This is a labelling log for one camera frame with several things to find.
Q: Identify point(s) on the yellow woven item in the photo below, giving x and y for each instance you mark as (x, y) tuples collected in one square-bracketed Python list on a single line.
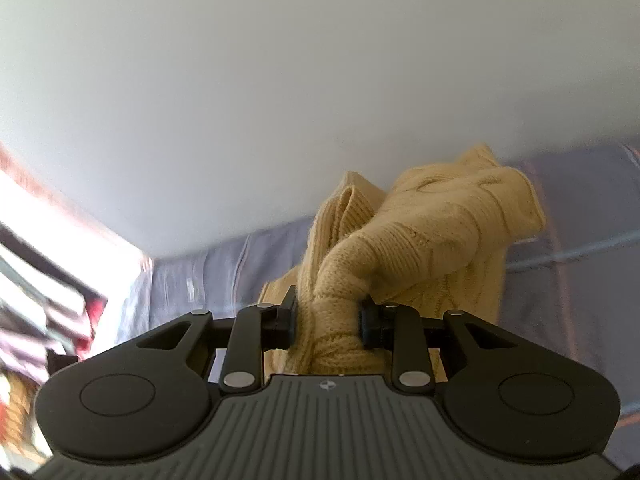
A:
[(20, 410)]

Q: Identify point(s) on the bright window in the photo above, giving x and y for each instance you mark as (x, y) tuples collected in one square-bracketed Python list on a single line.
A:
[(60, 220)]

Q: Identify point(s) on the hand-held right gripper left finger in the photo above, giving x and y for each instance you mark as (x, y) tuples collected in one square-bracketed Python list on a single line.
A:
[(286, 317)]

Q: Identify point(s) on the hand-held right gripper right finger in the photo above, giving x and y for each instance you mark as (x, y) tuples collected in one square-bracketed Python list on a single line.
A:
[(371, 322)]

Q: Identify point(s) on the red cloth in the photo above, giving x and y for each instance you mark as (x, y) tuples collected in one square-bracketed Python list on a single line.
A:
[(92, 325)]

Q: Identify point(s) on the blue plaid bed sheet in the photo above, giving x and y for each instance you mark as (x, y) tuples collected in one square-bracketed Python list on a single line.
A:
[(565, 270)]

